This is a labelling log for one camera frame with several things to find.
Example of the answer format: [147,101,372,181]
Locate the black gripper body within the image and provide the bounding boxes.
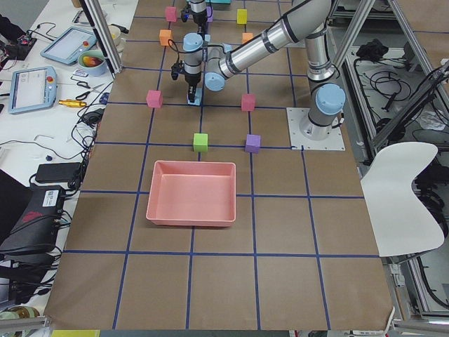
[187,84,199,100]

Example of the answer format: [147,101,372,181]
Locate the far red block left side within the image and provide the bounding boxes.
[146,90,163,108]

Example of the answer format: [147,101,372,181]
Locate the far orange block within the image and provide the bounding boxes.
[159,29,173,46]

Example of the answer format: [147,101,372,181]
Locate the red block near base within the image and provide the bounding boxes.
[241,93,256,112]

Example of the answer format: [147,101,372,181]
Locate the green block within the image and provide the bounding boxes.
[193,133,208,152]

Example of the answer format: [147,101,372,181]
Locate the orange block near base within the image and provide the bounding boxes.
[241,32,253,44]

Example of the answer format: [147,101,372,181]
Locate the far red block right side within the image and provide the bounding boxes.
[165,6,177,22]

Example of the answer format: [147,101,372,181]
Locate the purple block right side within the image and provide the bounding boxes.
[206,6,213,22]

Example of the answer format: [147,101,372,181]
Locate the yellow block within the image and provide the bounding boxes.
[236,8,248,25]

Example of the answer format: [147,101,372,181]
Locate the bowl with lemon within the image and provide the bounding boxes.
[108,25,126,52]

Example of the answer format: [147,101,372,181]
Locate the purple block near base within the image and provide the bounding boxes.
[245,134,261,154]

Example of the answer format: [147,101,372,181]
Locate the cyan tray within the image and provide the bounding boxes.
[210,0,232,4]

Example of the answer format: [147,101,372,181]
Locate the bowl with red fruit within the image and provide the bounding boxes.
[78,50,107,77]

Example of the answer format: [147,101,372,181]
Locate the black scissors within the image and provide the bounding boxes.
[75,81,103,101]

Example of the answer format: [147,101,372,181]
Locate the pink tray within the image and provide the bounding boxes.
[146,160,236,227]

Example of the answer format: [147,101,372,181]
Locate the brass cylinder tool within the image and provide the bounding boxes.
[58,99,87,108]

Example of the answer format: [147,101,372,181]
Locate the teach pendant far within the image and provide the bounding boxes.
[40,27,97,65]

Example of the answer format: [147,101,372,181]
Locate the teach pendant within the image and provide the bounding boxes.
[8,66,58,114]
[40,27,97,65]

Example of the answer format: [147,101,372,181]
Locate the teach pendant near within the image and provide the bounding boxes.
[8,66,58,114]

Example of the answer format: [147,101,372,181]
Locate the black power brick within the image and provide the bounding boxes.
[35,162,81,183]

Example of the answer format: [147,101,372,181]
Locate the black computer box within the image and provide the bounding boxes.
[1,185,66,256]

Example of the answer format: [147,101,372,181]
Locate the white chair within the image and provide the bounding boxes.
[361,142,444,257]

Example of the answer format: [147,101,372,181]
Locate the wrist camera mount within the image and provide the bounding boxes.
[180,4,191,22]
[171,60,185,81]

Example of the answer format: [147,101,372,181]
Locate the aluminium frame post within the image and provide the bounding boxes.
[80,0,123,77]

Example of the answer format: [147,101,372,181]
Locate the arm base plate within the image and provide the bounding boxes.
[286,107,345,151]

